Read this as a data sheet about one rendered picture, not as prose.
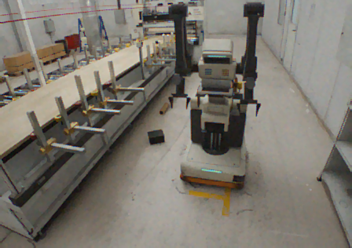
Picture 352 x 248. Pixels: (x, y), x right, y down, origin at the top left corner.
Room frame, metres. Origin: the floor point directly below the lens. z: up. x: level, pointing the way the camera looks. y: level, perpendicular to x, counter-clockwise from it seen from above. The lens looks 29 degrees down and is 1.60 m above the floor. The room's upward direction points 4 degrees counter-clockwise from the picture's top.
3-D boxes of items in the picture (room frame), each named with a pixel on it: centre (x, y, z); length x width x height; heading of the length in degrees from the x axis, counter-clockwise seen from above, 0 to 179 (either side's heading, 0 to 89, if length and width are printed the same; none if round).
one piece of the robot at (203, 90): (1.40, -0.31, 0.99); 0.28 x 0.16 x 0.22; 73
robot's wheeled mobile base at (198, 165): (1.67, -0.39, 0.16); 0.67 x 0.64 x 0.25; 163
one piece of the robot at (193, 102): (1.76, -0.42, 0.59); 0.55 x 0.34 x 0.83; 73
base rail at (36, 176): (3.17, 0.29, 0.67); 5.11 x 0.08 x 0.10; 163
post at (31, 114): (1.07, 0.92, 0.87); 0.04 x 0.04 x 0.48; 73
